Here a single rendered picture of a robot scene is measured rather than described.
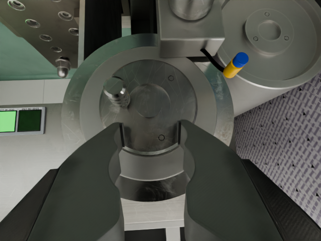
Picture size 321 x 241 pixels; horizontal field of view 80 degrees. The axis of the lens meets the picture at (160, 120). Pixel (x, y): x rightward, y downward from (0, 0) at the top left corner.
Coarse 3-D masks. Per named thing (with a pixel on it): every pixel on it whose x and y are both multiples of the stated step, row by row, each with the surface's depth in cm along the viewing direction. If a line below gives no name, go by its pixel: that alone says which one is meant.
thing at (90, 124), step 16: (144, 48) 17; (112, 64) 17; (176, 64) 17; (192, 64) 17; (96, 80) 16; (192, 80) 17; (96, 96) 16; (208, 96) 16; (80, 112) 16; (96, 112) 16; (208, 112) 16; (96, 128) 16; (208, 128) 16; (128, 160) 15; (144, 160) 15; (160, 160) 15; (176, 160) 15; (128, 176) 15; (144, 176) 15; (160, 176) 15
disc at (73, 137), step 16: (112, 48) 17; (128, 48) 17; (96, 64) 17; (208, 64) 18; (80, 80) 17; (208, 80) 17; (224, 80) 17; (64, 96) 17; (80, 96) 16; (224, 96) 17; (64, 112) 16; (224, 112) 17; (64, 128) 16; (80, 128) 16; (224, 128) 16; (80, 144) 16; (176, 176) 16; (128, 192) 15; (144, 192) 15; (160, 192) 15; (176, 192) 15
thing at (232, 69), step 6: (204, 54) 16; (240, 54) 12; (210, 60) 15; (234, 60) 12; (240, 60) 12; (246, 60) 12; (216, 66) 15; (228, 66) 13; (234, 66) 13; (240, 66) 12; (228, 72) 13; (234, 72) 13
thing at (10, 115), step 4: (0, 112) 48; (4, 112) 48; (8, 112) 48; (12, 112) 48; (0, 116) 48; (4, 116) 48; (8, 116) 48; (12, 116) 48; (0, 120) 48; (4, 120) 48; (8, 120) 48; (12, 120) 48; (0, 124) 47; (4, 124) 47; (8, 124) 48; (12, 124) 48; (0, 128) 47; (4, 128) 47; (8, 128) 47; (12, 128) 47
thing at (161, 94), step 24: (120, 72) 15; (144, 72) 15; (168, 72) 15; (144, 96) 15; (168, 96) 15; (192, 96) 15; (120, 120) 14; (144, 120) 15; (168, 120) 14; (192, 120) 14; (144, 144) 14; (168, 144) 14
